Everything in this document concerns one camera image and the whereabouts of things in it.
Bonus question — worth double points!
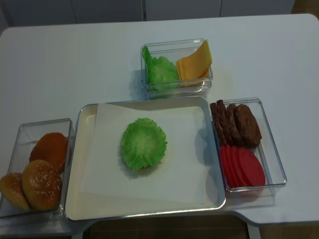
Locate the clear box with buns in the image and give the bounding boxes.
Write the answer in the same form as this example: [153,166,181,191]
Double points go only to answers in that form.
[0,119,75,219]

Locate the front brown meat patty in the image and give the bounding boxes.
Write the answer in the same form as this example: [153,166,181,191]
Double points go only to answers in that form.
[234,104,262,148]

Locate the brown meat patty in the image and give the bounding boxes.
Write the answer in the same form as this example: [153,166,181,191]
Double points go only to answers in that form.
[210,103,227,146]
[217,100,233,146]
[226,104,245,147]
[234,104,262,148]

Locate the yellow cheese slice stack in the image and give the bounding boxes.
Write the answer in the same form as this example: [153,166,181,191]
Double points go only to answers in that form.
[176,40,212,87]

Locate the front red tomato slice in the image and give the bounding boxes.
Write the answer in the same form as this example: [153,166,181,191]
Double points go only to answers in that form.
[236,147,266,186]

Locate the green lettuce leaf stack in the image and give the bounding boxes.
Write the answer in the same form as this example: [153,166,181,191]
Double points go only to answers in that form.
[142,46,179,91]

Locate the white rectangular serving tray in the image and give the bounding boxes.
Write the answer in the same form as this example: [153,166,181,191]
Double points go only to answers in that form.
[65,96,226,221]

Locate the clear box lettuce and cheese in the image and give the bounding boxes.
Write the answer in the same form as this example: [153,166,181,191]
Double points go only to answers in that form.
[141,38,213,99]

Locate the white parchment paper sheet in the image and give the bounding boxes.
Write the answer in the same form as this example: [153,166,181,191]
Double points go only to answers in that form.
[80,104,205,203]

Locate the sesame bun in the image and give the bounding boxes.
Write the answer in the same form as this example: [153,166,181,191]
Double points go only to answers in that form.
[0,172,31,211]
[22,160,62,211]

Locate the dark smooth bun top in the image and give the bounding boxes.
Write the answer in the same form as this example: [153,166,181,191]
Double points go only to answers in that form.
[29,132,68,173]

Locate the back brown meat patty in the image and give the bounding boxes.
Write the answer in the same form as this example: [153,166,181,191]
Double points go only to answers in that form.
[210,103,227,146]

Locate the clear box patties and tomato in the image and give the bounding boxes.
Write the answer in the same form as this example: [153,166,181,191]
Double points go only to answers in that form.
[211,98,287,198]

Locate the red tomato slices behind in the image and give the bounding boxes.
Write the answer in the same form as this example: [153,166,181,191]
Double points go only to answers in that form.
[220,145,243,188]

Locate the sesame bun top left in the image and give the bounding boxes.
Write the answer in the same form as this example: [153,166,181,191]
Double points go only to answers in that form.
[0,172,31,211]

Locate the sesame bun top front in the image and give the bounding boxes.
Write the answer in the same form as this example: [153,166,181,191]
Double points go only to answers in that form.
[22,160,62,211]

